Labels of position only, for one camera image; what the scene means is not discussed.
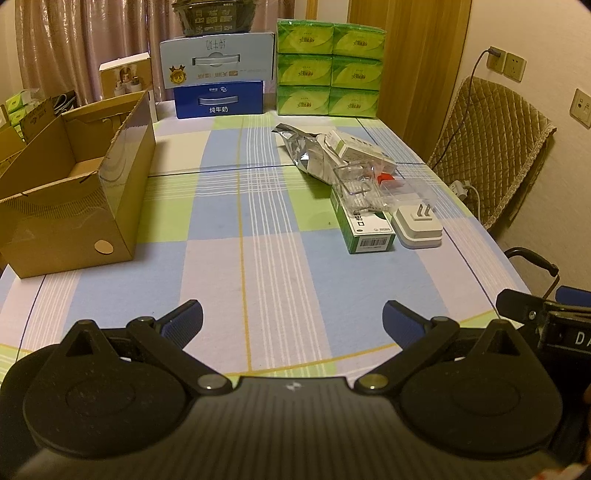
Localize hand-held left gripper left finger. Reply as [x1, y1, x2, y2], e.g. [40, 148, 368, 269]
[55, 299, 232, 397]

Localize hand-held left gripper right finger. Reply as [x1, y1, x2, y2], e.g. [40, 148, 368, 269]
[353, 299, 533, 397]

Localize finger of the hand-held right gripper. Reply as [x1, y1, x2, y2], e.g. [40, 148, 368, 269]
[496, 288, 551, 326]

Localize white plug adapter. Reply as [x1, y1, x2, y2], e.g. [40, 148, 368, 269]
[390, 202, 444, 251]

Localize green medicine box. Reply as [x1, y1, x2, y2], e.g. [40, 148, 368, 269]
[330, 187, 397, 254]

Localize clear plastic box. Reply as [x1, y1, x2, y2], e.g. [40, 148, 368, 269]
[332, 162, 402, 214]

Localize brown cardboard box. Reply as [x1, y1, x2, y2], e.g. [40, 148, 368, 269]
[0, 90, 157, 279]

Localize large white medicine box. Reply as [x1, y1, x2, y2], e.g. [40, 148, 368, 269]
[323, 129, 399, 171]

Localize silver foil bag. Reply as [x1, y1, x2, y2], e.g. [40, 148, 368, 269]
[272, 124, 345, 180]

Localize checkered cloth-covered desktop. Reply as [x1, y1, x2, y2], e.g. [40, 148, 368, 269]
[0, 113, 532, 384]

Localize clear plastic wrapper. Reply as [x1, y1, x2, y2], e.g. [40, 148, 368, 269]
[394, 178, 437, 212]

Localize chair with quilted cover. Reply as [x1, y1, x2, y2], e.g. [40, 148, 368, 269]
[427, 76, 557, 236]

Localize dark blue milk carton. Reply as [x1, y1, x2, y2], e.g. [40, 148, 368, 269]
[173, 80, 267, 120]

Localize white product box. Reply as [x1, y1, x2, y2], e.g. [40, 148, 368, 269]
[99, 52, 158, 123]

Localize light blue milk carton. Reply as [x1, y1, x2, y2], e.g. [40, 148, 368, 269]
[159, 31, 277, 90]

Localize stack of green tissue packs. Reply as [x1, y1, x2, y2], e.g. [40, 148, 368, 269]
[276, 18, 387, 117]

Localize small green packets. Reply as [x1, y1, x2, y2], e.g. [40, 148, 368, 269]
[0, 90, 37, 139]

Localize pink curtain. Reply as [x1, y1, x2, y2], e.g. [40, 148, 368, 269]
[14, 0, 319, 104]

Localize stack of black bowls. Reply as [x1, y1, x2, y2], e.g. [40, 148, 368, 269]
[171, 0, 259, 38]

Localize white power strip cable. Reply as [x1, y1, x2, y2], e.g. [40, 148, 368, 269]
[467, 185, 485, 223]

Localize beige wall socket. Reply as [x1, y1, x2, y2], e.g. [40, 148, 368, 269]
[570, 89, 591, 129]

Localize dark charger cable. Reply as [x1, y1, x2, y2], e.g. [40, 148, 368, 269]
[429, 50, 491, 164]

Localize wall socket with cable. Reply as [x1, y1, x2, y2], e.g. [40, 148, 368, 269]
[503, 52, 527, 83]

